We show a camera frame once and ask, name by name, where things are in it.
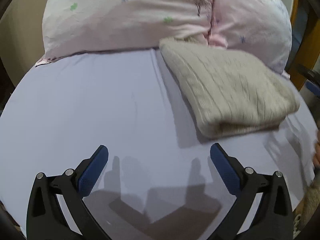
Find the beige cable-knit sweater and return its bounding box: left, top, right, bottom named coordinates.
left=159, top=38, right=300, bottom=139

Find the person's right hand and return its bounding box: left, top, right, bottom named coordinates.
left=312, top=130, right=320, bottom=168

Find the wooden headboard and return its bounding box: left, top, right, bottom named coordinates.
left=282, top=0, right=319, bottom=90

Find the right pink floral pillow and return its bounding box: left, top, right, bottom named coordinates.
left=208, top=0, right=292, bottom=74

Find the pink floral pillow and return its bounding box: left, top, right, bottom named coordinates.
left=208, top=0, right=292, bottom=74
left=39, top=0, right=213, bottom=64

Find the left pink floral pillow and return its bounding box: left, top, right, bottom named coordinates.
left=39, top=0, right=213, bottom=64

